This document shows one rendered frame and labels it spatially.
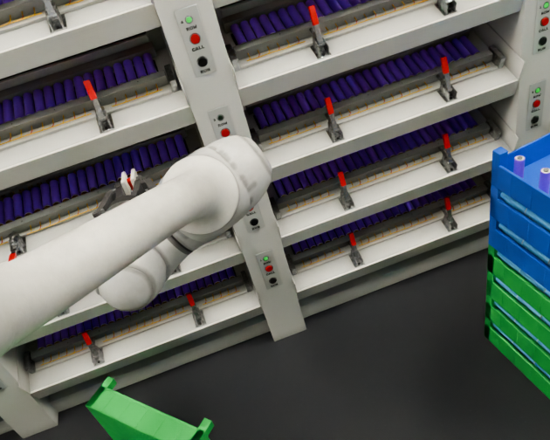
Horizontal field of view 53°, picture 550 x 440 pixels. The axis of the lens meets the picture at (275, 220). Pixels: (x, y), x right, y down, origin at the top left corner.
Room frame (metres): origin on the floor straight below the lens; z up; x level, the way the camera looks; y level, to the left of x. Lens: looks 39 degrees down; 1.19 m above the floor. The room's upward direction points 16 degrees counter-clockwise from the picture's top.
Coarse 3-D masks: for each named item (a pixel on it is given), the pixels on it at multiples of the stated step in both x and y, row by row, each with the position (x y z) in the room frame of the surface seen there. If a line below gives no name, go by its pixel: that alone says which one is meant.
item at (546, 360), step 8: (488, 296) 0.78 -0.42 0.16; (488, 304) 0.78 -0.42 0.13; (488, 312) 0.78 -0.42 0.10; (496, 312) 0.75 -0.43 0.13; (496, 320) 0.75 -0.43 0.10; (504, 320) 0.73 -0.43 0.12; (512, 320) 0.75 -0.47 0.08; (504, 328) 0.73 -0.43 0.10; (512, 328) 0.70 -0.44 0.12; (520, 328) 0.72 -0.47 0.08; (512, 336) 0.70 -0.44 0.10; (520, 336) 0.68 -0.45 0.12; (528, 336) 0.70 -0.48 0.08; (520, 344) 0.68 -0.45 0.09; (528, 344) 0.66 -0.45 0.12; (536, 344) 0.64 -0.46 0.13; (528, 352) 0.66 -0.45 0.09; (536, 352) 0.64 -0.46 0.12; (544, 352) 0.62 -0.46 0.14; (536, 360) 0.63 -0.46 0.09; (544, 360) 0.62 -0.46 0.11; (544, 368) 0.61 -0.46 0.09
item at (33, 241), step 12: (192, 132) 1.12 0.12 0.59; (192, 144) 1.08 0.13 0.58; (156, 180) 1.01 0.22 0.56; (96, 204) 0.99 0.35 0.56; (84, 216) 0.97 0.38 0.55; (48, 228) 0.96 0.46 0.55; (60, 228) 0.95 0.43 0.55; (72, 228) 0.94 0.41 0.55; (0, 240) 0.96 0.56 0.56; (36, 240) 0.94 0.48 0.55; (48, 240) 0.93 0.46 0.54; (0, 252) 0.93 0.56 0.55; (0, 264) 0.90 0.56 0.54
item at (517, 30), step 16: (528, 0) 1.03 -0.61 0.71; (512, 16) 1.06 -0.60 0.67; (528, 16) 1.03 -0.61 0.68; (512, 32) 1.06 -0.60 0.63; (528, 32) 1.03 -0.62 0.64; (512, 48) 1.06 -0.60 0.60; (528, 48) 1.03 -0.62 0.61; (528, 64) 1.03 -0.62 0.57; (544, 64) 1.03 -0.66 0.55; (528, 80) 1.03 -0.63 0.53; (512, 96) 1.05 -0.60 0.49; (528, 96) 1.03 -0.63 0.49; (512, 112) 1.04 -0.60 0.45; (544, 112) 1.04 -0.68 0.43; (512, 128) 1.04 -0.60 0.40; (544, 128) 1.04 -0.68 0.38
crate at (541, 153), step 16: (528, 144) 0.81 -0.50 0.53; (544, 144) 0.82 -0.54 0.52; (496, 160) 0.78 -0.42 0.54; (512, 160) 0.80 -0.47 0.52; (528, 160) 0.81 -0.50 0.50; (544, 160) 0.81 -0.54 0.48; (496, 176) 0.78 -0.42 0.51; (512, 176) 0.73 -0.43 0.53; (528, 176) 0.77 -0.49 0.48; (512, 192) 0.73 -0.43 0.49; (528, 192) 0.70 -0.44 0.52; (544, 192) 0.67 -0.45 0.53; (528, 208) 0.70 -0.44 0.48; (544, 208) 0.66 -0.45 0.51
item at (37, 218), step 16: (176, 160) 1.02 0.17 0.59; (128, 176) 1.01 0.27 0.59; (144, 176) 1.00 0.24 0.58; (160, 176) 1.01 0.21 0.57; (96, 192) 0.99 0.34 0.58; (48, 208) 0.98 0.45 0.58; (64, 208) 0.97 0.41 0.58; (80, 208) 0.98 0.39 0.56; (96, 208) 0.97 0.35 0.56; (16, 224) 0.96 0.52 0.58; (32, 224) 0.97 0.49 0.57
